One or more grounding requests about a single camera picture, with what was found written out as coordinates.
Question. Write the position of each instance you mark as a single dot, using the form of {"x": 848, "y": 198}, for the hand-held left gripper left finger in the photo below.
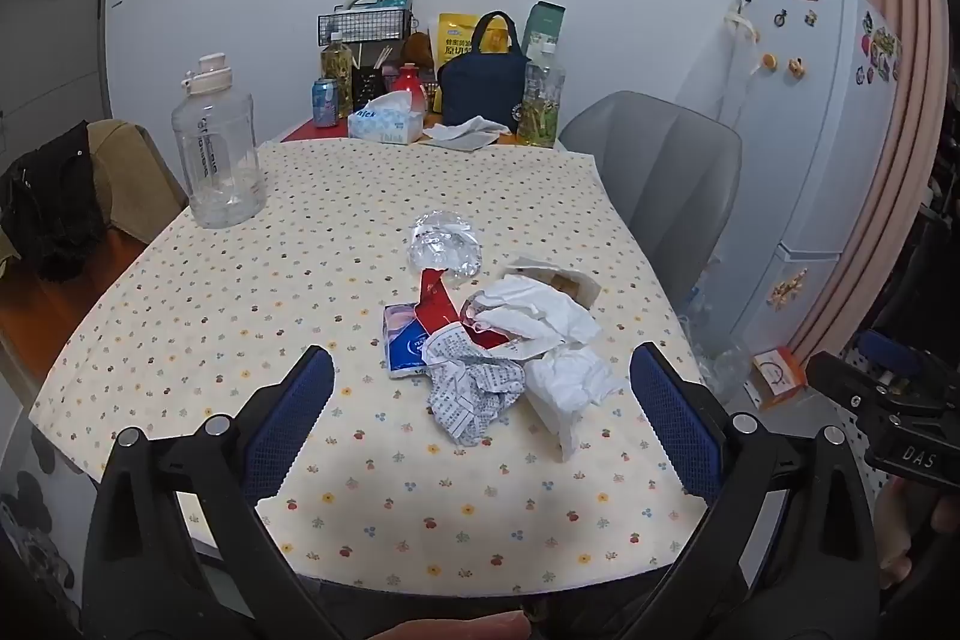
{"x": 289, "y": 419}

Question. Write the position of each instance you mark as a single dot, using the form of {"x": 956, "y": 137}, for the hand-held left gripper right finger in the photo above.
{"x": 675, "y": 422}

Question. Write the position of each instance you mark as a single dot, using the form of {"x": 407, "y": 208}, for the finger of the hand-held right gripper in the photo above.
{"x": 896, "y": 347}
{"x": 847, "y": 385}

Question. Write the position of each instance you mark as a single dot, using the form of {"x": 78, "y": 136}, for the white tissue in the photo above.
{"x": 570, "y": 385}
{"x": 540, "y": 310}

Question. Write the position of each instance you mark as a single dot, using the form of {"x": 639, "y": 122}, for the blue pocket tissue pack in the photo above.
{"x": 403, "y": 347}

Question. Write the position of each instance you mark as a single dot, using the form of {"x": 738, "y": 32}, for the printed paper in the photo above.
{"x": 469, "y": 396}

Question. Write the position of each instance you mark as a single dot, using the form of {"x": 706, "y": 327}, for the red white torn packet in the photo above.
{"x": 436, "y": 306}

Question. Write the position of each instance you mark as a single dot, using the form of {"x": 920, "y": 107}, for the clear plastic wrapper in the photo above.
{"x": 446, "y": 242}

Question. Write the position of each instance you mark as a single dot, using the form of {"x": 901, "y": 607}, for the person's right hand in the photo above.
{"x": 896, "y": 535}

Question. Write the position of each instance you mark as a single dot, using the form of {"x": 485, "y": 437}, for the orange white cardboard box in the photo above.
{"x": 778, "y": 377}

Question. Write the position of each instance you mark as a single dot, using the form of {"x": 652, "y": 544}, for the clear plastic bag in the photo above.
{"x": 724, "y": 370}

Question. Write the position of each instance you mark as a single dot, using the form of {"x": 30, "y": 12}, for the yellow flower fridge magnet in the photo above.
{"x": 787, "y": 289}

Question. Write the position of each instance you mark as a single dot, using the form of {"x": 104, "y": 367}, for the floral print tablecloth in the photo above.
{"x": 225, "y": 310}

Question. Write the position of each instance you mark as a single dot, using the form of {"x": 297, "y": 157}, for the white refrigerator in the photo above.
{"x": 810, "y": 160}

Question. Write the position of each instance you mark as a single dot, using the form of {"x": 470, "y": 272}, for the pink curtain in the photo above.
{"x": 911, "y": 108}

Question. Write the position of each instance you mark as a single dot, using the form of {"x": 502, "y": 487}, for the grey upholstered chair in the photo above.
{"x": 652, "y": 175}

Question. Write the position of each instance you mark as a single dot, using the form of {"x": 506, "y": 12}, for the wooden chair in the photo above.
{"x": 60, "y": 310}

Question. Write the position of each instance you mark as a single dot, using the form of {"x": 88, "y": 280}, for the person's leg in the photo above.
{"x": 450, "y": 629}

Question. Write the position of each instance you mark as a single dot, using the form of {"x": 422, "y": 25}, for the large clear water jug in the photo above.
{"x": 217, "y": 160}

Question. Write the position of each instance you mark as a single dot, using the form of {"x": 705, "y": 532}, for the khaki clothing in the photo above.
{"x": 135, "y": 183}

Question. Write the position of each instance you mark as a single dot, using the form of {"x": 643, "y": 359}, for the cluster of fridge stickers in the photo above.
{"x": 881, "y": 51}

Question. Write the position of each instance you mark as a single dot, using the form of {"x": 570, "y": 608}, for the blue white tissue box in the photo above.
{"x": 382, "y": 128}

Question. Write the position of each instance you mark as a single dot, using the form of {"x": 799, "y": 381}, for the blue soda can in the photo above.
{"x": 325, "y": 104}

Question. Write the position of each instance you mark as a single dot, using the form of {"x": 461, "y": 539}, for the black clothing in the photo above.
{"x": 52, "y": 205}

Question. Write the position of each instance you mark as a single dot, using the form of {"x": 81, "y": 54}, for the white grey cloth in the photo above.
{"x": 469, "y": 132}

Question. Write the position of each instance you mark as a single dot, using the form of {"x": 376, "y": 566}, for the clear floral label bottle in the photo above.
{"x": 541, "y": 108}

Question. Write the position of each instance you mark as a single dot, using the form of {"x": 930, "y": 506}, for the black mesh utensil holder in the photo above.
{"x": 367, "y": 85}

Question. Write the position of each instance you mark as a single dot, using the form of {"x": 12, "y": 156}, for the green tea bottle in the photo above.
{"x": 337, "y": 78}

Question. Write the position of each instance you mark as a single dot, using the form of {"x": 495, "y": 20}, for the red pot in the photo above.
{"x": 407, "y": 85}

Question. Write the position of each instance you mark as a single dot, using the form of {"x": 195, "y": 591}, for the navy lunch bag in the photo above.
{"x": 480, "y": 93}

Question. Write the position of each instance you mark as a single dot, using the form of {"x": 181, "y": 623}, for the yellow snack bag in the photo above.
{"x": 456, "y": 36}

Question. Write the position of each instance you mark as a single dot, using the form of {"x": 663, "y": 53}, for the tall green box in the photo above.
{"x": 544, "y": 21}

